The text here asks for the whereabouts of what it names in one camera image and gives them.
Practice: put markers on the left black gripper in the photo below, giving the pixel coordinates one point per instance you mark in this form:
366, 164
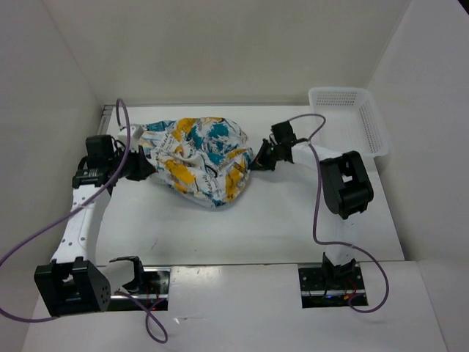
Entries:
145, 168

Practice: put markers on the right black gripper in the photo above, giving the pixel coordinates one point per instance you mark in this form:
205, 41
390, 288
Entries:
261, 163

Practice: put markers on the colourful printed shorts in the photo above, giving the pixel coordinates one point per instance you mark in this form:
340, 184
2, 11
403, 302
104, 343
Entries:
205, 159

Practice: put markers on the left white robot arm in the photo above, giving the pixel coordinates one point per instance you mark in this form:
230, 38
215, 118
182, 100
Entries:
71, 283

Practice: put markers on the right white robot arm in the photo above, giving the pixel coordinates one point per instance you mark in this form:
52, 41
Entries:
342, 183

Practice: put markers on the white perforated plastic basket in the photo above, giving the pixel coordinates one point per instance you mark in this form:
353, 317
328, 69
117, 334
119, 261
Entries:
353, 120

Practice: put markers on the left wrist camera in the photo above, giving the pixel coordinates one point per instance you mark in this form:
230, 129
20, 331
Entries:
134, 131

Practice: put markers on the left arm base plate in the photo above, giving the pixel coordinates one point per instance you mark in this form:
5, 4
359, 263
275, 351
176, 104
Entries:
153, 293

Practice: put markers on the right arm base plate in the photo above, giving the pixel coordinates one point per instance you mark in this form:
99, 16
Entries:
317, 293

